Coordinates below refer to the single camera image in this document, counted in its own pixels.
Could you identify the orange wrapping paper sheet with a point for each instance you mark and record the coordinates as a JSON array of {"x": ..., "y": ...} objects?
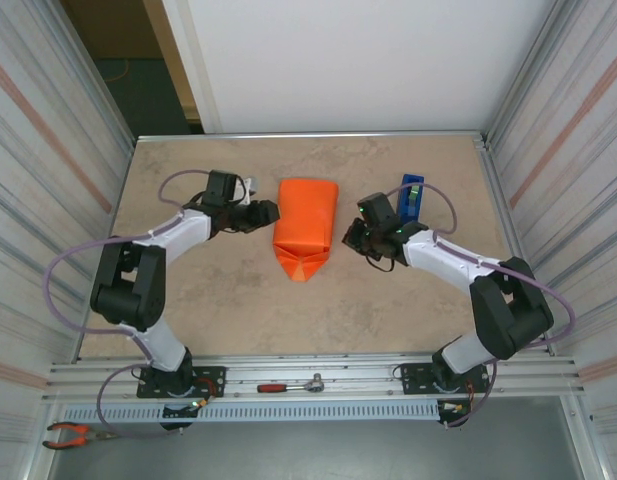
[{"x": 305, "y": 220}]

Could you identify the green clear tape roll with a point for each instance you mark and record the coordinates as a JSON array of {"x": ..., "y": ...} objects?
[{"x": 413, "y": 195}]

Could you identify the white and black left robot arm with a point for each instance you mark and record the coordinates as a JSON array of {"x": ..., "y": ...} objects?
[{"x": 128, "y": 295}]

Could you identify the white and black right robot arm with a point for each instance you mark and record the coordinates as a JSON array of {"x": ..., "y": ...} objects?
[{"x": 513, "y": 315}]

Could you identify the blue tape dispenser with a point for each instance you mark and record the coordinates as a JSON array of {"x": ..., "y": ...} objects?
[{"x": 404, "y": 210}]

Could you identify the tan wooden door jamb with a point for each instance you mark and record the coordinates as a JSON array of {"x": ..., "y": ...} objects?
[{"x": 169, "y": 50}]

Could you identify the black electronics module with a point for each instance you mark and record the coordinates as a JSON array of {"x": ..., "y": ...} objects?
[
  {"x": 175, "y": 412},
  {"x": 450, "y": 410}
]

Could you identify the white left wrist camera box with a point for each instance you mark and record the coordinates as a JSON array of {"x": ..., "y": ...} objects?
[{"x": 248, "y": 189}]

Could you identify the wide aluminium extrusion rail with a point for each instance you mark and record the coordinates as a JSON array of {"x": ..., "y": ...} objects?
[{"x": 363, "y": 387}]

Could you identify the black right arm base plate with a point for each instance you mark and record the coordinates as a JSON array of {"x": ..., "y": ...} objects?
[{"x": 418, "y": 375}]

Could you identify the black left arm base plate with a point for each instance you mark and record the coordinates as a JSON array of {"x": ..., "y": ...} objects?
[{"x": 213, "y": 375}]

